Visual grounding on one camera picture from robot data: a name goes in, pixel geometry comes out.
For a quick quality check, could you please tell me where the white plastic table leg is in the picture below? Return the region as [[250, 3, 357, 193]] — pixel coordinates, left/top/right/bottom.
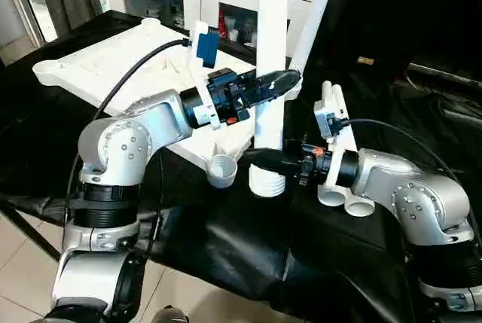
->
[[317, 81, 346, 208], [288, 0, 343, 72], [332, 84, 378, 218], [247, 0, 291, 199]]

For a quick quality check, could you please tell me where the white plastic table top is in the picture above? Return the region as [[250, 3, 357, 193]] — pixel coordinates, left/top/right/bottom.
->
[[32, 17, 304, 189]]

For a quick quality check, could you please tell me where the red box in cabinet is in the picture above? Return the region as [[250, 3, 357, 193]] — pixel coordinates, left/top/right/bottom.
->
[[218, 10, 229, 40]]

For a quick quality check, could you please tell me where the black plastic mat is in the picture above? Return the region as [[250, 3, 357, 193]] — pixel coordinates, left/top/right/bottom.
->
[[0, 8, 482, 323]]

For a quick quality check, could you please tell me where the grey robot foot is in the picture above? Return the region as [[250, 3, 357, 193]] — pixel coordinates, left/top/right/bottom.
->
[[152, 304, 191, 323]]

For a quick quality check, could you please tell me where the black stand rod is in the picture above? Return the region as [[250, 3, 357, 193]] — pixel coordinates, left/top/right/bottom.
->
[[0, 200, 62, 262]]

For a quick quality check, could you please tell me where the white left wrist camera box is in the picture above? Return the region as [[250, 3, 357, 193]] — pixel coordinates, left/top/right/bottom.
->
[[185, 19, 224, 131]]

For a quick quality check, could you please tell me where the black right camera cable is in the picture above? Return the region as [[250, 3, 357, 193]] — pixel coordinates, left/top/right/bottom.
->
[[340, 117, 470, 188]]

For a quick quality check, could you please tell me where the black camera cable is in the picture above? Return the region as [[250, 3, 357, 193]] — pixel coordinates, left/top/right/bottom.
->
[[59, 35, 190, 267], [340, 117, 470, 188]]

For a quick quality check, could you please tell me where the black left camera cable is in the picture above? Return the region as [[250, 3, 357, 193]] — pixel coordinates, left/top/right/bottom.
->
[[59, 35, 190, 267]]

